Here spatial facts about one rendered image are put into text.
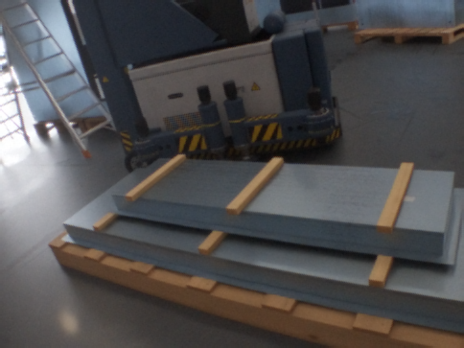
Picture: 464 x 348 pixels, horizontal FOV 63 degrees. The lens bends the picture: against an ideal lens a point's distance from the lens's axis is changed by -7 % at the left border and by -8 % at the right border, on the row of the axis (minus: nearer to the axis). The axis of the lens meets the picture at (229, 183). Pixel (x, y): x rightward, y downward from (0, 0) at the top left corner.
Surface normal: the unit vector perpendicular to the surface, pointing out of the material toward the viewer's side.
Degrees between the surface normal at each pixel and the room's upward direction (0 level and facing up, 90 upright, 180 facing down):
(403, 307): 90
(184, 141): 90
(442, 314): 90
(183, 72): 90
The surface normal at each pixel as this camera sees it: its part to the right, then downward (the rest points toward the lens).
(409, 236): -0.51, 0.50
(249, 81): -0.20, 0.49
